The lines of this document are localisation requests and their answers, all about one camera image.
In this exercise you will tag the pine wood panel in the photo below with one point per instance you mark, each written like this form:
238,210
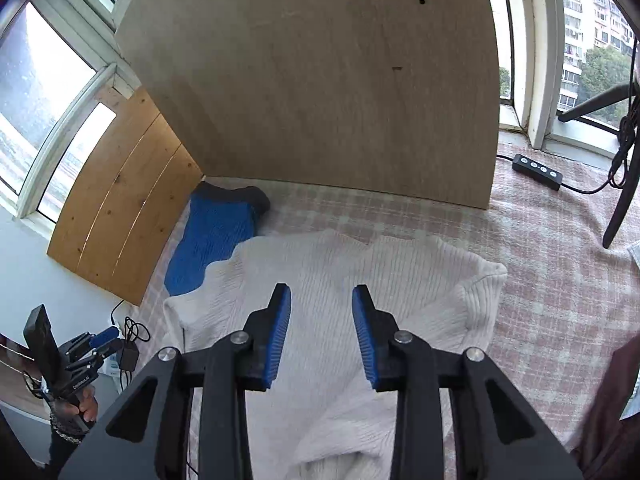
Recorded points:
125,202

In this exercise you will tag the pink plaid blanket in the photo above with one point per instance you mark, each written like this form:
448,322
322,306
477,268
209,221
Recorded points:
568,303

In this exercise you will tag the black inline cable remote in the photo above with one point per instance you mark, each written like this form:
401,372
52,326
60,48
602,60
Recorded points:
537,171

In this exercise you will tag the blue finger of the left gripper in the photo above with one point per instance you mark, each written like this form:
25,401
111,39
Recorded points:
104,338
97,352

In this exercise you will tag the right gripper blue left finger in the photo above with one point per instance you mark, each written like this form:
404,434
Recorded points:
145,433

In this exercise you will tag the black power adapter with cable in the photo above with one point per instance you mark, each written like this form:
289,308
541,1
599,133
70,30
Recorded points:
131,335

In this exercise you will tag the brown garment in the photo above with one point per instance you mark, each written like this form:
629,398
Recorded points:
608,444

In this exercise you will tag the person left hand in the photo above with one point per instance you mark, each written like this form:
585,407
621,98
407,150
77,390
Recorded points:
87,407

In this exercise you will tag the light wooden board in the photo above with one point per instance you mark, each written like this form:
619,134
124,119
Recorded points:
393,96

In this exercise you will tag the black camera box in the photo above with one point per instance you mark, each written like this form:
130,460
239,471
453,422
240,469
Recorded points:
41,343

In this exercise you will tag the blue striped knit garment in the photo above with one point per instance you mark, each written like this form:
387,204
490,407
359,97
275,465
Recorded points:
219,220

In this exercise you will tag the cream knit cardigan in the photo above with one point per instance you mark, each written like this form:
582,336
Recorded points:
321,419

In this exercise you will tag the black tripod stand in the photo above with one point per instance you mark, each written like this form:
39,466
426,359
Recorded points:
623,174

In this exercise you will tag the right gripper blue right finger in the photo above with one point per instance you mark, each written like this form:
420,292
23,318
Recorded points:
497,433

